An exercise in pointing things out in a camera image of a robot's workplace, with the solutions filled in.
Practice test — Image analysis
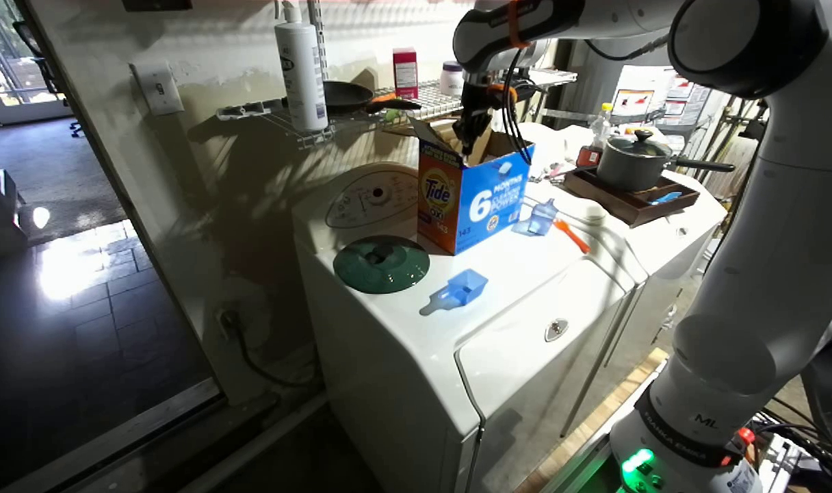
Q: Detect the metal wire basket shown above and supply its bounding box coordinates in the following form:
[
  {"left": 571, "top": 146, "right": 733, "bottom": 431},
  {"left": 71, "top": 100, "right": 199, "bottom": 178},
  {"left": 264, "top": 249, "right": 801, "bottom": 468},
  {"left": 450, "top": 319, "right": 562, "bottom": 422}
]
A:
[{"left": 217, "top": 70, "right": 578, "bottom": 153}]

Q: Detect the open cardboard box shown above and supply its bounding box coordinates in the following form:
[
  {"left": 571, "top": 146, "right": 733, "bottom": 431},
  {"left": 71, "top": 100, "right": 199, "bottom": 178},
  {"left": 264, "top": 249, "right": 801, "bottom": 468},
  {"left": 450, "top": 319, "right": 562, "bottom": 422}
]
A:
[{"left": 414, "top": 114, "right": 536, "bottom": 257}]

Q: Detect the black power cord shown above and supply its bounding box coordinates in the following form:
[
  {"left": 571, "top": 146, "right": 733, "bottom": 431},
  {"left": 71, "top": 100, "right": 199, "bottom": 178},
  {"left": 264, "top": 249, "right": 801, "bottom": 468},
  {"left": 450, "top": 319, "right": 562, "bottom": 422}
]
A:
[{"left": 217, "top": 304, "right": 326, "bottom": 394}]

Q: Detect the glass door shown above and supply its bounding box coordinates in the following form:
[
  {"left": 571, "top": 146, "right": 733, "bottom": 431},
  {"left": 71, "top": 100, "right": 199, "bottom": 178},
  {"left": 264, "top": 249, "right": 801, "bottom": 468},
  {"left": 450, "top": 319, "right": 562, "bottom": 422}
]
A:
[{"left": 0, "top": 0, "right": 71, "bottom": 131}]

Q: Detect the blue measuring cup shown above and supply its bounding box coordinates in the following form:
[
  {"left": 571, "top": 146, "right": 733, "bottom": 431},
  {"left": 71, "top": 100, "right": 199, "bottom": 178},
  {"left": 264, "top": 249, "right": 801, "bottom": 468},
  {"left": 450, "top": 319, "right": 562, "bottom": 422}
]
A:
[{"left": 510, "top": 201, "right": 562, "bottom": 240}]

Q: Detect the grey pot with lid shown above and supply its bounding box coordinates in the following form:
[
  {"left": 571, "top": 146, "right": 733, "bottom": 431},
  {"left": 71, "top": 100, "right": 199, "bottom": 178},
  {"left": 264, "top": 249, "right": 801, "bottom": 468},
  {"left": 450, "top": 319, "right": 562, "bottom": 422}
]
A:
[{"left": 593, "top": 127, "right": 738, "bottom": 196}]

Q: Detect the green round lid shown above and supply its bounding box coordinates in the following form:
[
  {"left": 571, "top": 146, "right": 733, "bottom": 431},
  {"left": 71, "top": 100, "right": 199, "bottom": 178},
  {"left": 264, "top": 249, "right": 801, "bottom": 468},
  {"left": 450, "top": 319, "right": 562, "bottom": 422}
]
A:
[{"left": 331, "top": 234, "right": 432, "bottom": 296}]

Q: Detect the black frying pan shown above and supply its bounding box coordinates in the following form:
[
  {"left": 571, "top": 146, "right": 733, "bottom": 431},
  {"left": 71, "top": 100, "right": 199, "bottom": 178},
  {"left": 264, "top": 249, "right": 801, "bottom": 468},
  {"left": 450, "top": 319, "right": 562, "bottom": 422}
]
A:
[{"left": 321, "top": 79, "right": 425, "bottom": 122}]

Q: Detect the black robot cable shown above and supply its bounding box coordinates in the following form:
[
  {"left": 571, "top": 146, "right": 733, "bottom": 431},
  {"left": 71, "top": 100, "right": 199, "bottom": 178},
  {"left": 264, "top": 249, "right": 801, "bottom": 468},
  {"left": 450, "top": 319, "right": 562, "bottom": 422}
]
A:
[{"left": 496, "top": 40, "right": 540, "bottom": 170}]

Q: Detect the blue plastic scoop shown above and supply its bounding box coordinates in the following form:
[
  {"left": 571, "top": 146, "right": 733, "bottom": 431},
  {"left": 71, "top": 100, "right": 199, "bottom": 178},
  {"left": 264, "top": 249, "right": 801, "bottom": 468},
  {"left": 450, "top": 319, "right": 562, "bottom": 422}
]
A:
[{"left": 417, "top": 266, "right": 489, "bottom": 319}]

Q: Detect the orange plastic spoon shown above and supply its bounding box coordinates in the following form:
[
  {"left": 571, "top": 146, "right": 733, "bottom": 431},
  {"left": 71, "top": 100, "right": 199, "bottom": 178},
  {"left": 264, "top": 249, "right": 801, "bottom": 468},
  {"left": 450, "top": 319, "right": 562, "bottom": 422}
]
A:
[{"left": 552, "top": 218, "right": 591, "bottom": 257}]

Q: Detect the white jar purple lid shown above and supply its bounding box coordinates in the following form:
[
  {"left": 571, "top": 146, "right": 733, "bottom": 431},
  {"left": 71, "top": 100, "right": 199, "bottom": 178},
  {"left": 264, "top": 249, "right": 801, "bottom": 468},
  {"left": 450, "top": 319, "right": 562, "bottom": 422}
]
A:
[{"left": 437, "top": 62, "right": 465, "bottom": 100}]

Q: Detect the clear plastic bottle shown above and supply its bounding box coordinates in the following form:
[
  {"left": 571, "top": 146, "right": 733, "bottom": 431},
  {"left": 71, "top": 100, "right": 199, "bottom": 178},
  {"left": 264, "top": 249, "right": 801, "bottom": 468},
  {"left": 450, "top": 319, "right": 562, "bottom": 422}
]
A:
[{"left": 589, "top": 101, "right": 617, "bottom": 144}]

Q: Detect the small dark can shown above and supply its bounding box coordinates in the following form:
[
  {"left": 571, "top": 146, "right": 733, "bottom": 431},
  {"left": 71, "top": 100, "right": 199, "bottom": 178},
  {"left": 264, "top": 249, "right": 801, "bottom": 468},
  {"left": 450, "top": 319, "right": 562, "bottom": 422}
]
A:
[{"left": 576, "top": 144, "right": 607, "bottom": 177}]

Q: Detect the white washing machine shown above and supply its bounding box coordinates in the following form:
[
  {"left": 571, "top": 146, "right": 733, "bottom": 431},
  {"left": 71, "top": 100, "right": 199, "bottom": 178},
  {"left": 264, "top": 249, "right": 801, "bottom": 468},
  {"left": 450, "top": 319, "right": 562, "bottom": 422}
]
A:
[{"left": 290, "top": 196, "right": 641, "bottom": 493}]

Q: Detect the white wall outlet plate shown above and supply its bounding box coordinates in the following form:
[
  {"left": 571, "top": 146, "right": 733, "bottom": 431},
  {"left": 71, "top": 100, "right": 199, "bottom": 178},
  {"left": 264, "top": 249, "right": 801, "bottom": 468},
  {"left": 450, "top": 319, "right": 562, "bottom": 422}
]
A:
[{"left": 128, "top": 62, "right": 186, "bottom": 118}]

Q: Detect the tall white bottle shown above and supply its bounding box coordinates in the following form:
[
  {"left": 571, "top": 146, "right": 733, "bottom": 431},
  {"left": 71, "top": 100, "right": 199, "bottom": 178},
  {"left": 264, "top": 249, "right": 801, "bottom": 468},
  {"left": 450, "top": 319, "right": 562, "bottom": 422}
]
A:
[{"left": 272, "top": 0, "right": 331, "bottom": 137}]

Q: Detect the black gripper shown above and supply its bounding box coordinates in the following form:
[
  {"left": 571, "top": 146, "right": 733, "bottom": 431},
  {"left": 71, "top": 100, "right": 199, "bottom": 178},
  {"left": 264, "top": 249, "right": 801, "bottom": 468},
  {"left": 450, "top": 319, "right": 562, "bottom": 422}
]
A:
[{"left": 458, "top": 79, "right": 515, "bottom": 157}]

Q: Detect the wooden plank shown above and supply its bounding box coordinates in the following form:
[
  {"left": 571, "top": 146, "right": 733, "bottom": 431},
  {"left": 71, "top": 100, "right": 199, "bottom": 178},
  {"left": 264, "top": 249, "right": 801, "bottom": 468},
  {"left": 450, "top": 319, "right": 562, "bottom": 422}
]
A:
[{"left": 515, "top": 346, "right": 674, "bottom": 493}]

